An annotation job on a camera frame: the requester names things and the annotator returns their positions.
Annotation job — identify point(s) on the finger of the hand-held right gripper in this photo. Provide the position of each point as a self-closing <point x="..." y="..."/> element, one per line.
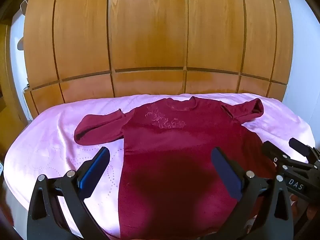
<point x="273" y="151"/>
<point x="301" y="147"/>

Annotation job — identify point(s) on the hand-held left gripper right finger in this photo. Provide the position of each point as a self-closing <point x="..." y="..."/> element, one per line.
<point x="225" y="170"/>

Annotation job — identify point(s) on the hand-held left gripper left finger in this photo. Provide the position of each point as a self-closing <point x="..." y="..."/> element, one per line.
<point x="96" y="166"/>

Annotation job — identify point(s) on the dark red knit sweater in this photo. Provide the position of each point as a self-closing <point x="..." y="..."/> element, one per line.
<point x="175" y="142"/>

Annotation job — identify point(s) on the person's right hand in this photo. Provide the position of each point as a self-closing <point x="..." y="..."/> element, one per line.
<point x="312" y="210"/>

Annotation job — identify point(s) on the pink patterned bedspread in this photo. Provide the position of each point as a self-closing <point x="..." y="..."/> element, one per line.
<point x="50" y="135"/>

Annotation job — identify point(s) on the wooden wardrobe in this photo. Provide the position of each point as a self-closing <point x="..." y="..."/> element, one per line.
<point x="150" y="30"/>

